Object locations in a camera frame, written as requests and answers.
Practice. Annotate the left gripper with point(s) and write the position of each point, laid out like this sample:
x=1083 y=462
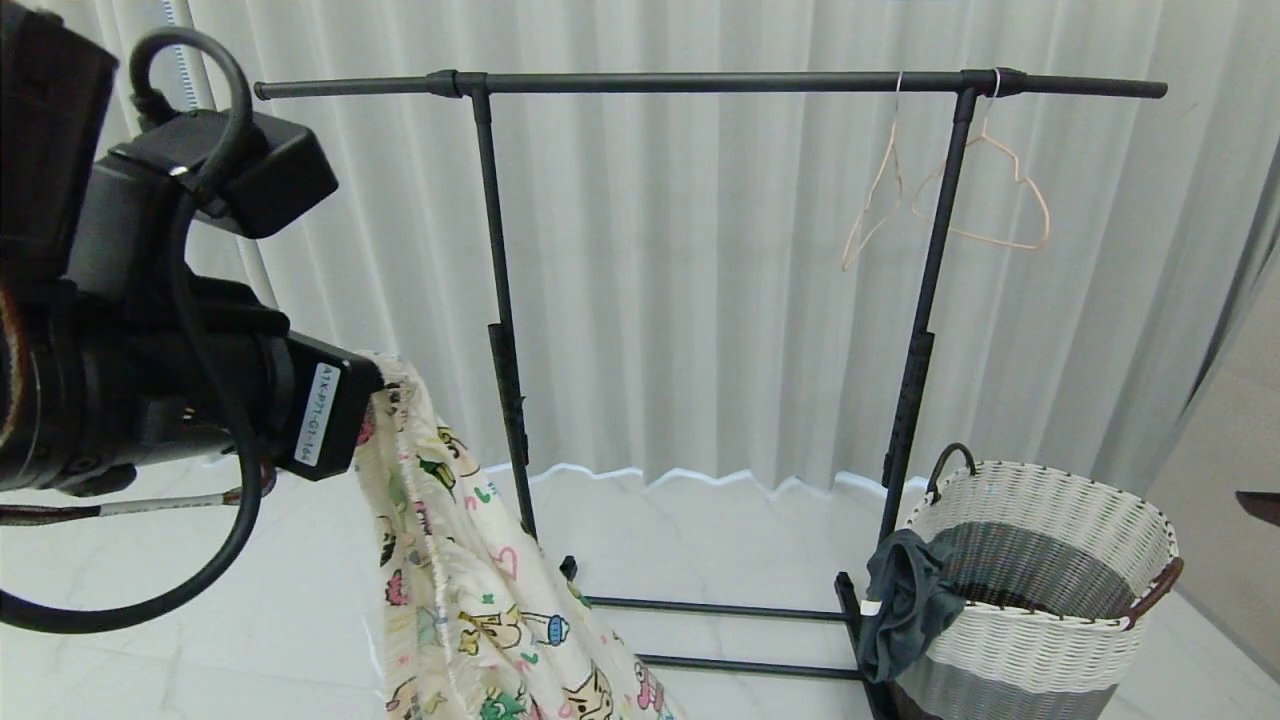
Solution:
x=150 y=400

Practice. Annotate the cream printed garment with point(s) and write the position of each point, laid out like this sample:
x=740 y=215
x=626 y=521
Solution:
x=460 y=580

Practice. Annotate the dark grey shirt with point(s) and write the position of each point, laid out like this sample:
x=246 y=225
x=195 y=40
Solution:
x=905 y=600

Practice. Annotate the pink clothes hanger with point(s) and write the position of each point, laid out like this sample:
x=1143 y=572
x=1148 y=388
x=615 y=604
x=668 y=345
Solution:
x=1038 y=200
x=880 y=190

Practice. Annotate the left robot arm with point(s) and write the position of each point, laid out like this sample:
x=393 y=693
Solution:
x=50 y=120

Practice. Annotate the black clothes rack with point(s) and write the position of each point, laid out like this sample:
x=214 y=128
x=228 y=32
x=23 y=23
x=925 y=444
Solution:
x=700 y=82

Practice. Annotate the white laundry basket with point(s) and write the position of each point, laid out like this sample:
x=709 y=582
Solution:
x=1030 y=650

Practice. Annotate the white curtain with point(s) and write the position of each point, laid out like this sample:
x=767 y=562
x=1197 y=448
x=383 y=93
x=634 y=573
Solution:
x=700 y=280

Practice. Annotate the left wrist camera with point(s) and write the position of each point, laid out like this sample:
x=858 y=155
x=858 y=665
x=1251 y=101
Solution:
x=260 y=170

